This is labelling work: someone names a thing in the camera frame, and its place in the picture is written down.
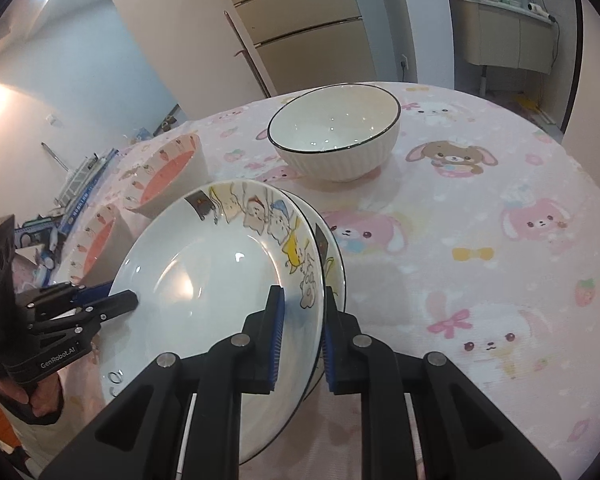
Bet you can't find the white cartoon print plate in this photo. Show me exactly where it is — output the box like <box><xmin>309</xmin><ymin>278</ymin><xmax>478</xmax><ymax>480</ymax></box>
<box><xmin>275</xmin><ymin>187</ymin><xmax>349</xmax><ymax>401</ymax></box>
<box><xmin>100</xmin><ymin>180</ymin><xmax>325</xmax><ymax>463</ymax></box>

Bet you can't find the thin red broom stick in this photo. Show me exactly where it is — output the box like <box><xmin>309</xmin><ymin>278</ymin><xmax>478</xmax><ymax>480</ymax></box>
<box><xmin>224</xmin><ymin>10</ymin><xmax>272</xmax><ymax>98</ymax></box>

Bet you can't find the person's left forearm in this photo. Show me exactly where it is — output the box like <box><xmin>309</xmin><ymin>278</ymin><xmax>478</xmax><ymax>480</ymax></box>
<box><xmin>0</xmin><ymin>382</ymin><xmax>46</xmax><ymax>466</ymax></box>

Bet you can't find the stack of flat boxes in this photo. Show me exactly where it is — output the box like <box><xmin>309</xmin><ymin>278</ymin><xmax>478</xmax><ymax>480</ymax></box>
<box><xmin>55</xmin><ymin>147</ymin><xmax>122</xmax><ymax>211</ymax></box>

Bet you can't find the thin metal rod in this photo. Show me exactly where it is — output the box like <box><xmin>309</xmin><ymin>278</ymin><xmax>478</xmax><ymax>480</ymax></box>
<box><xmin>41</xmin><ymin>142</ymin><xmax>72</xmax><ymax>172</ymax></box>

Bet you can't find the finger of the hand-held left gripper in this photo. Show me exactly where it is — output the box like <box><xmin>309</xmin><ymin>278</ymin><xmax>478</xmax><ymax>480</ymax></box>
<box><xmin>72</xmin><ymin>281</ymin><xmax>112</xmax><ymax>306</ymax></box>
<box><xmin>87</xmin><ymin>290</ymin><xmax>139</xmax><ymax>322</ymax></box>

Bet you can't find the pink bunny print tablecloth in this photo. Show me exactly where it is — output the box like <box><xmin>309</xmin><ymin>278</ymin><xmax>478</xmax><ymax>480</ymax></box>
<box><xmin>45</xmin><ymin>80</ymin><xmax>600</xmax><ymax>480</ymax></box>

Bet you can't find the person's left hand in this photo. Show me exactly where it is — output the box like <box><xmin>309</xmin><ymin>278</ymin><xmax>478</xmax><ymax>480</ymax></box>
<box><xmin>0</xmin><ymin>375</ymin><xmax>66</xmax><ymax>423</ymax></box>

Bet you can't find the white ribbed bowl black rim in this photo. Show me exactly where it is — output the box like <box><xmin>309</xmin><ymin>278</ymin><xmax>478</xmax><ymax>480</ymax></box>
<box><xmin>267</xmin><ymin>83</ymin><xmax>402</xmax><ymax>183</ymax></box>

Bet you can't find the beige cabinet with metal handles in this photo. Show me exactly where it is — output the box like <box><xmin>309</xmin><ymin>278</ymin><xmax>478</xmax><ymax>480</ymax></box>
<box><xmin>215</xmin><ymin>0</ymin><xmax>378</xmax><ymax>97</ymax></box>

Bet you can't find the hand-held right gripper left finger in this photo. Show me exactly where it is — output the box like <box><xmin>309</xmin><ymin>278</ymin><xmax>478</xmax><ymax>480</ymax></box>
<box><xmin>40</xmin><ymin>284</ymin><xmax>286</xmax><ymax>480</ymax></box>

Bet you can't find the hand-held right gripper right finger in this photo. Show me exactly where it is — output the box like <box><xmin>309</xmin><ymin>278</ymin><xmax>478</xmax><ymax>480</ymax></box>
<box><xmin>323</xmin><ymin>285</ymin><xmax>563</xmax><ymax>480</ymax></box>

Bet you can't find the beige vanity cabinet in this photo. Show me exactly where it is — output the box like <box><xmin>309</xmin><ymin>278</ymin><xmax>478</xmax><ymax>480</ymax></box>
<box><xmin>450</xmin><ymin>0</ymin><xmax>557</xmax><ymax>75</ymax></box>

